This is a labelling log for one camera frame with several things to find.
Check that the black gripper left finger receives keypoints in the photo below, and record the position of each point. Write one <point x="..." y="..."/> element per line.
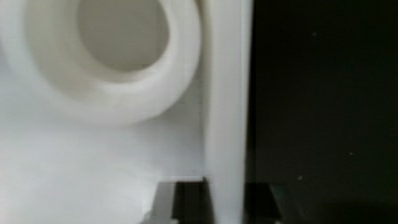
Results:
<point x="182" y="204"/>

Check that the white square tabletop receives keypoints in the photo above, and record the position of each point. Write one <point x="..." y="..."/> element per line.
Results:
<point x="123" y="109"/>

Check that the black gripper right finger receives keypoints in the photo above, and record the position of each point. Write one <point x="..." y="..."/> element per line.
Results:
<point x="269" y="204"/>

